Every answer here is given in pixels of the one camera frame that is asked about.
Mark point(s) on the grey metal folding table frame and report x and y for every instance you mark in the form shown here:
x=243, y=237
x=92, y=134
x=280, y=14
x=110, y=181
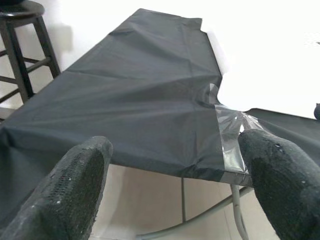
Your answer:
x=236, y=215

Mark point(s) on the black round stool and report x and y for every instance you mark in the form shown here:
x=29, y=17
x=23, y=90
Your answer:
x=15, y=50

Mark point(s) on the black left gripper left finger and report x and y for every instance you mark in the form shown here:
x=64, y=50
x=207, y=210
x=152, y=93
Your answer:
x=65, y=195

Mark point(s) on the clear plastic tape strip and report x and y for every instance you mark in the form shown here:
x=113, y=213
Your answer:
x=230, y=140

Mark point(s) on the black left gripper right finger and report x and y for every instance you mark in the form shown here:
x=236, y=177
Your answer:
x=287, y=187

